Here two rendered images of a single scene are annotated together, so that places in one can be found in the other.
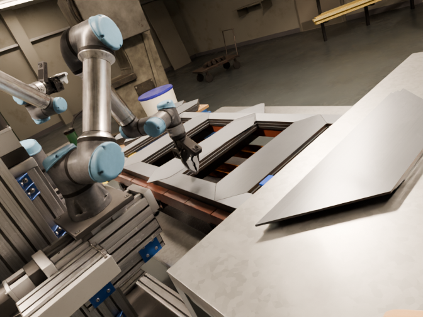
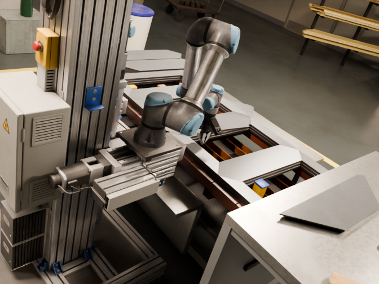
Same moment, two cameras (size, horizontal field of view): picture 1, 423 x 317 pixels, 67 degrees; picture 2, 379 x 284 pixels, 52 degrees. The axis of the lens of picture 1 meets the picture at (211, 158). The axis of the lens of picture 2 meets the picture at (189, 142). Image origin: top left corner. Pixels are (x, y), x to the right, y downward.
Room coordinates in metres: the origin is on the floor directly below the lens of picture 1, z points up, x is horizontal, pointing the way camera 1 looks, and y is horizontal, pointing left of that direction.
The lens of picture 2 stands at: (-0.51, 0.71, 1.97)
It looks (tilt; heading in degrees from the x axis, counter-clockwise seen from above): 30 degrees down; 344
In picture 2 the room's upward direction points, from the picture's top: 16 degrees clockwise
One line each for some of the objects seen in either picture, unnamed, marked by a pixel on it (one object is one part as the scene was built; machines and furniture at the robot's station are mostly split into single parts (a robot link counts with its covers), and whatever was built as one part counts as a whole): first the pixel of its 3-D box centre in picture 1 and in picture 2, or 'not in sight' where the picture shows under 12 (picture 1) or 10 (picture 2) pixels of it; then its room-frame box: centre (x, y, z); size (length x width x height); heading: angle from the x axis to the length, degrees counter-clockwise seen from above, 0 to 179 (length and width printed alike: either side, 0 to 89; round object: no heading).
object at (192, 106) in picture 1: (158, 122); (154, 62); (2.63, 0.30, 0.82); 0.80 x 0.40 x 0.06; 122
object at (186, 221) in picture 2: not in sight; (130, 166); (1.57, 0.44, 0.48); 1.30 x 0.04 x 0.35; 32
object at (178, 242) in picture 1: (133, 217); (124, 144); (1.53, 0.51, 0.67); 1.30 x 0.20 x 0.03; 32
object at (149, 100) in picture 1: (163, 112); (129, 31); (4.94, 0.42, 0.35); 0.56 x 0.56 x 0.69
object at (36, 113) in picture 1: (39, 111); not in sight; (1.71, 0.72, 1.33); 0.11 x 0.08 x 0.11; 62
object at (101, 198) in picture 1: (84, 195); (151, 129); (1.02, 0.45, 1.09); 0.15 x 0.15 x 0.10
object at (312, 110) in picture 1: (267, 116); (251, 120); (2.01, -0.45, 0.74); 1.20 x 0.26 x 0.03; 32
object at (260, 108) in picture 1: (249, 112); (239, 107); (2.13, -0.37, 0.77); 0.45 x 0.20 x 0.04; 32
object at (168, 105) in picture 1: (168, 114); (215, 96); (1.36, 0.10, 1.16); 0.09 x 0.08 x 0.11; 149
